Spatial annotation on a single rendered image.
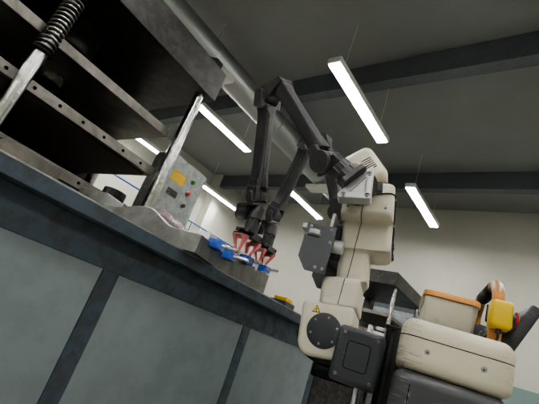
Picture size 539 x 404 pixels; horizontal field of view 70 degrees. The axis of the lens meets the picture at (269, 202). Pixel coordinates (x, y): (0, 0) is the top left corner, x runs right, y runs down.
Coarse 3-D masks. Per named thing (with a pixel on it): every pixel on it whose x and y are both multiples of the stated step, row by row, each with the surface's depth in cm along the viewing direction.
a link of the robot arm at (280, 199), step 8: (304, 144) 175; (296, 152) 180; (304, 152) 177; (296, 160) 179; (304, 160) 179; (296, 168) 178; (288, 176) 180; (296, 176) 179; (288, 184) 179; (280, 192) 180; (288, 192) 179; (272, 200) 181; (280, 200) 179; (272, 208) 179; (280, 208) 179; (280, 216) 182
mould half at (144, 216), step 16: (80, 192) 128; (96, 192) 127; (112, 208) 122; (128, 208) 120; (144, 208) 119; (144, 224) 116; (160, 224) 115; (176, 240) 111; (192, 240) 110; (208, 240) 114; (208, 256) 116; (224, 272) 129
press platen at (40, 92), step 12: (0, 60) 146; (0, 72) 148; (12, 72) 150; (36, 84) 157; (36, 96) 157; (48, 96) 161; (60, 108) 165; (72, 108) 169; (72, 120) 169; (84, 120) 174; (96, 132) 179; (108, 144) 184; (120, 144) 189; (120, 156) 192; (132, 156) 195; (144, 168) 201
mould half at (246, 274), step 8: (232, 264) 138; (240, 264) 142; (232, 272) 139; (240, 272) 142; (248, 272) 146; (256, 272) 150; (240, 280) 143; (248, 280) 146; (256, 280) 150; (264, 280) 155; (256, 288) 151; (264, 288) 155
